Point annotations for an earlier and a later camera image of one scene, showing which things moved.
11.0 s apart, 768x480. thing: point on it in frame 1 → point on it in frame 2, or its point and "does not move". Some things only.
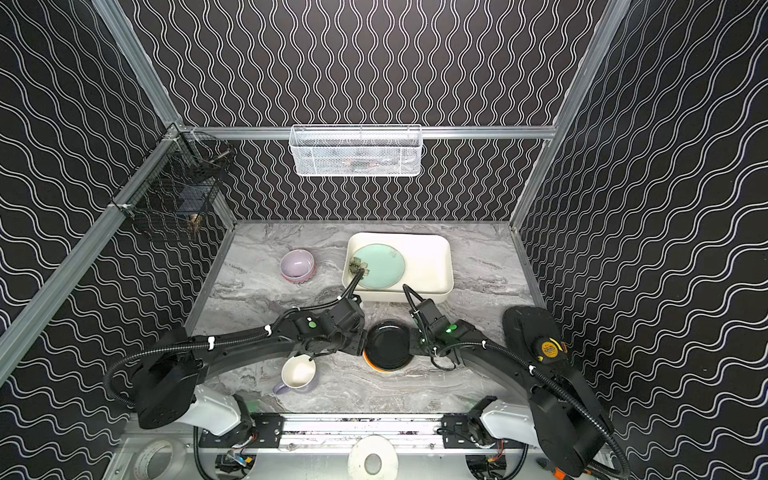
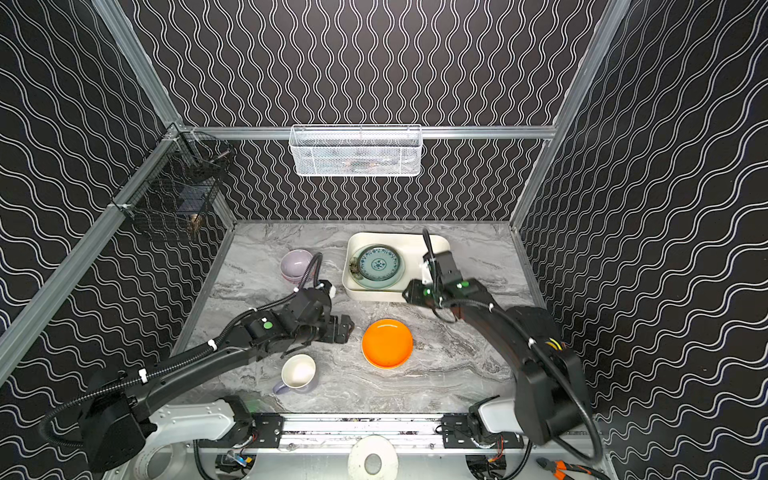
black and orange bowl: [388, 345] → [379, 262]
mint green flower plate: [383, 265] does not move
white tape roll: [380, 446] does not move
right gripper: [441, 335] → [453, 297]
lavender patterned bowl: [298, 266] does not move
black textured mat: [523, 325] does not move
